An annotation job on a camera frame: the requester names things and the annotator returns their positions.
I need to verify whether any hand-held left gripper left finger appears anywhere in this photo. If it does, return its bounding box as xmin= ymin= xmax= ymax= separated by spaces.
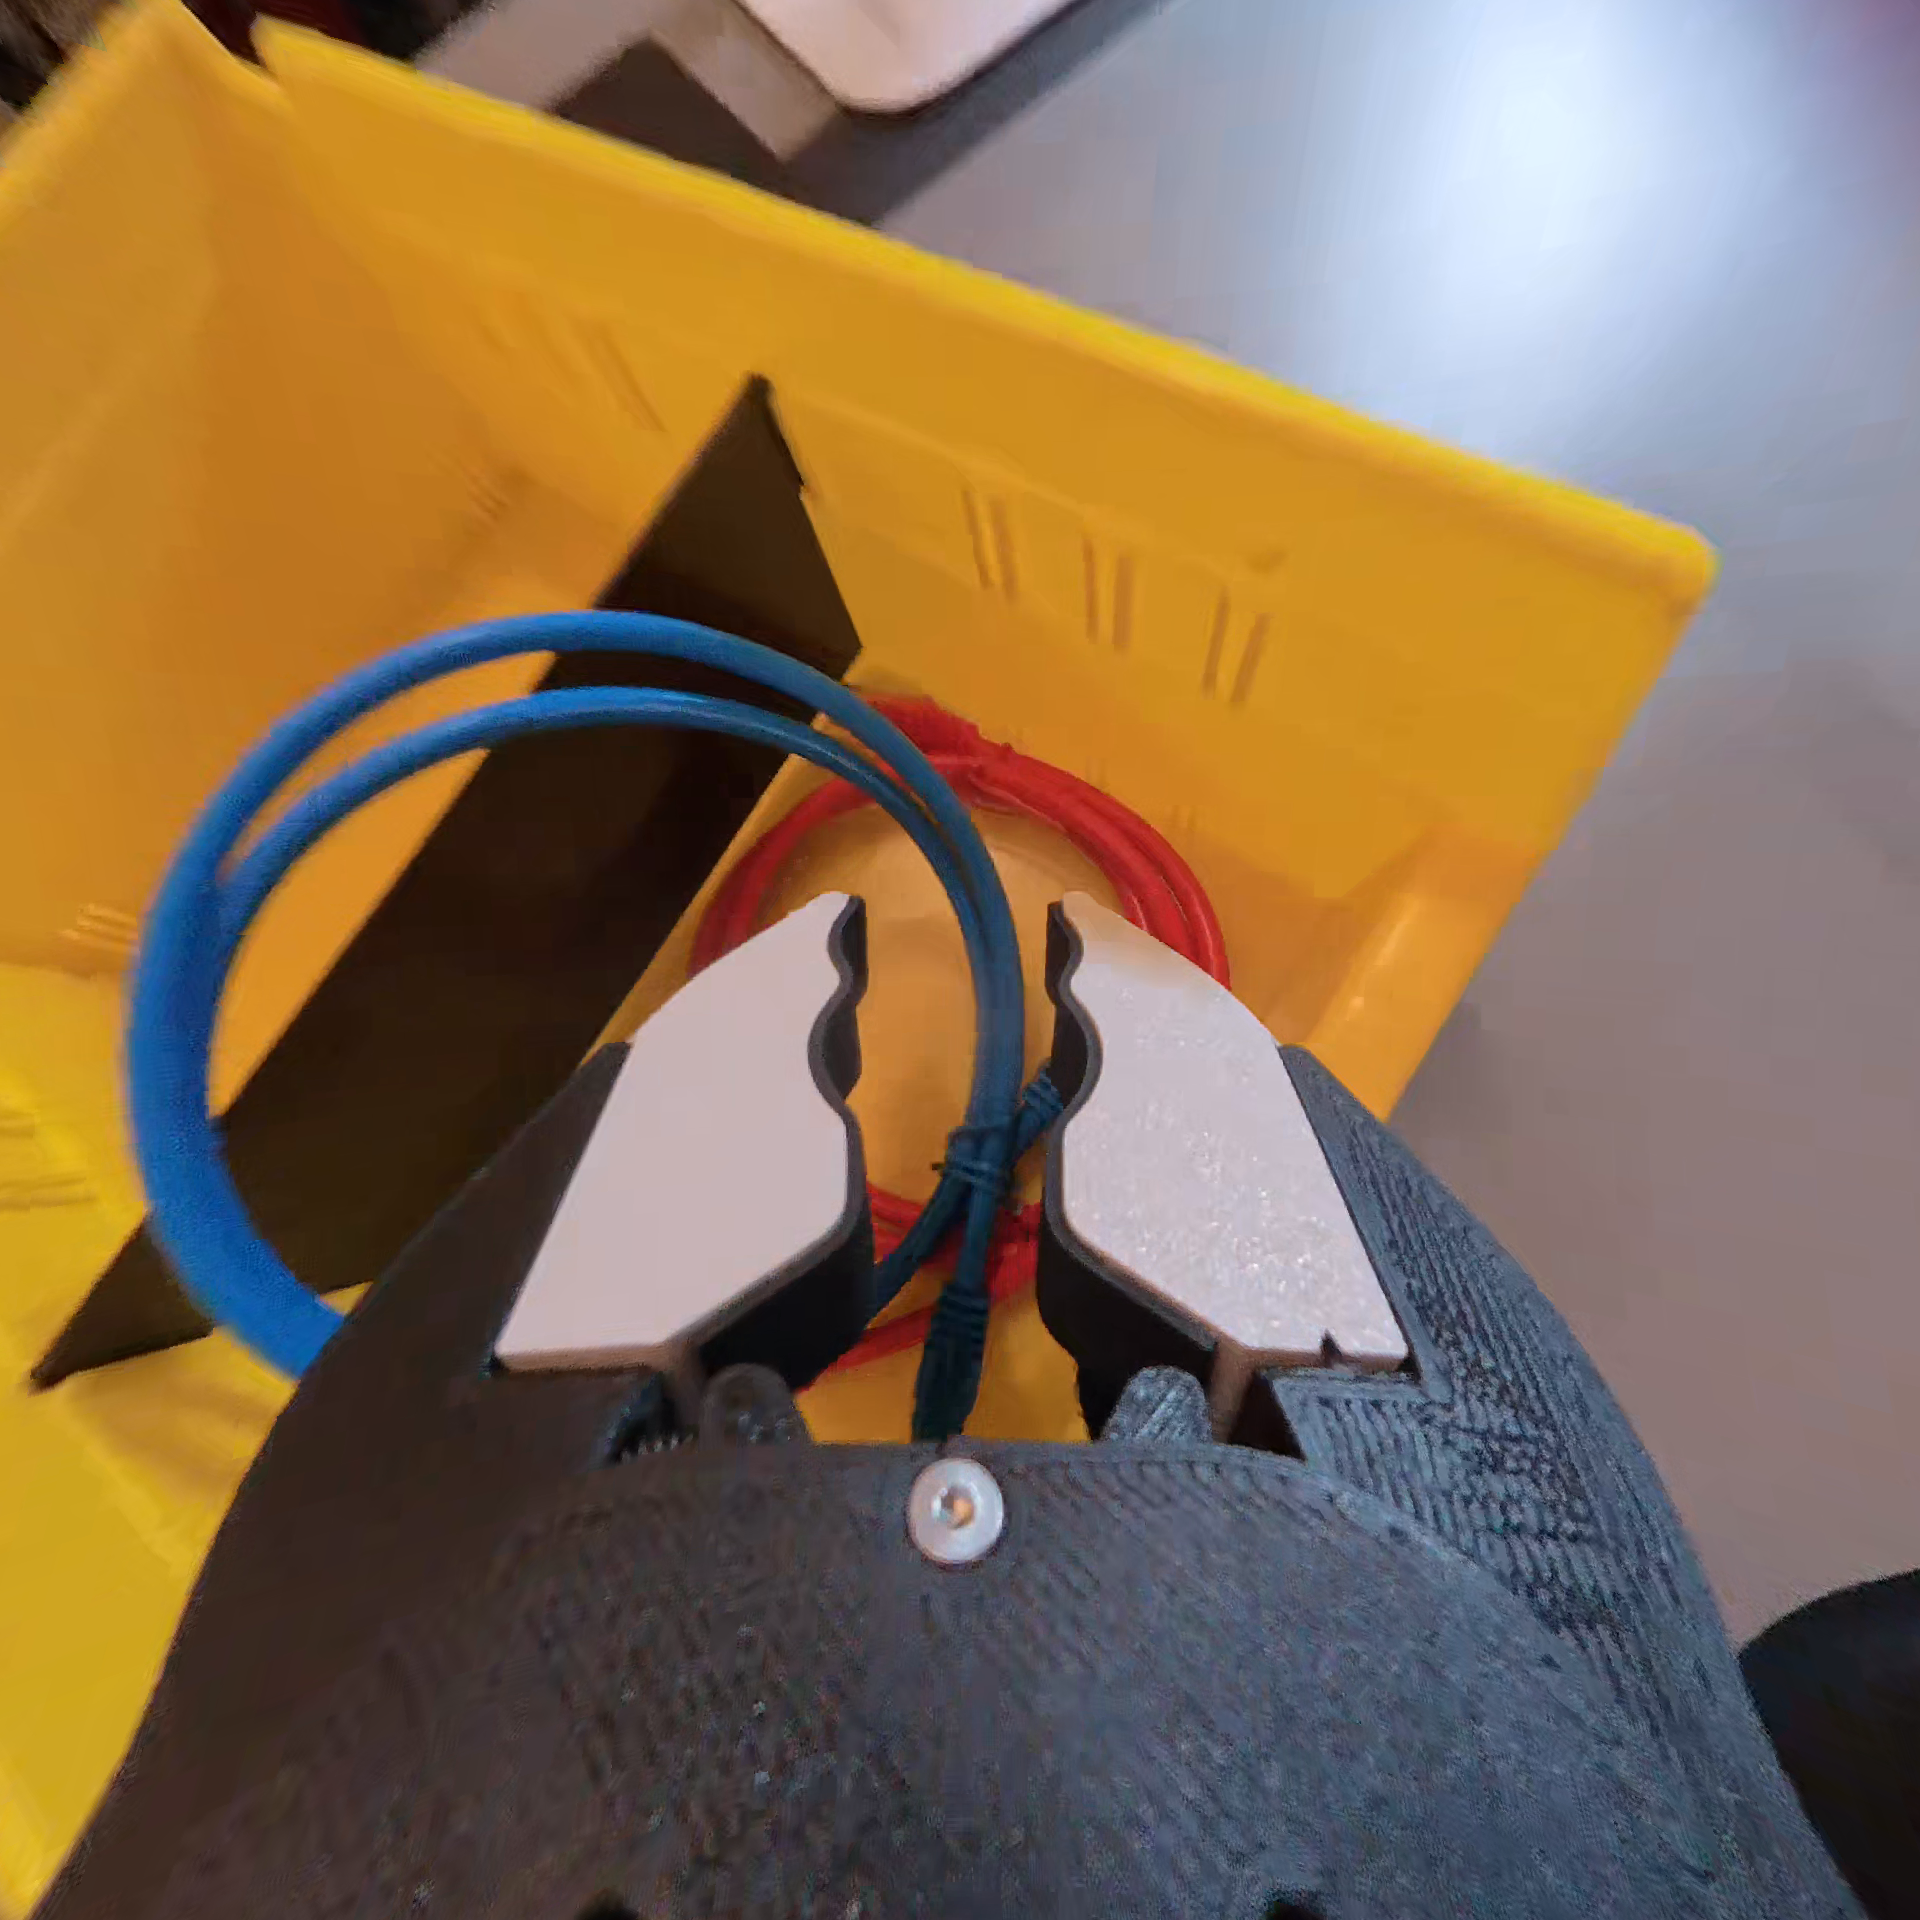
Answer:
xmin=492 ymin=893 xmax=875 ymax=1380

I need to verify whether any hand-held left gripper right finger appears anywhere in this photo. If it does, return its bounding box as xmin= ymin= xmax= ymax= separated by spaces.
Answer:
xmin=1036 ymin=893 xmax=1420 ymax=1394

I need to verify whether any blue ethernet cable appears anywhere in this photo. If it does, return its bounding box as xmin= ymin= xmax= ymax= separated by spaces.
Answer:
xmin=129 ymin=608 xmax=1072 ymax=1445

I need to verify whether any yellow plastic bin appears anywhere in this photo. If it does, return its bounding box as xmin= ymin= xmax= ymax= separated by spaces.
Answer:
xmin=0 ymin=0 xmax=1717 ymax=1908

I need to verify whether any black bin divider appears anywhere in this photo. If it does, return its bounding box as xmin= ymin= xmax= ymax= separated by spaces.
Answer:
xmin=31 ymin=377 xmax=864 ymax=1388

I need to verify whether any dark cloth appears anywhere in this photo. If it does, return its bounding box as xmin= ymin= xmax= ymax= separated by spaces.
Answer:
xmin=1736 ymin=1566 xmax=1920 ymax=1920

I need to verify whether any white flat object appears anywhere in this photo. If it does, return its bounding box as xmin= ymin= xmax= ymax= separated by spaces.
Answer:
xmin=728 ymin=0 xmax=1091 ymax=118

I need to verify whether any red ethernet cable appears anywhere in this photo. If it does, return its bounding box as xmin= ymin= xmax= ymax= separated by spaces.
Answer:
xmin=690 ymin=691 xmax=1230 ymax=1388

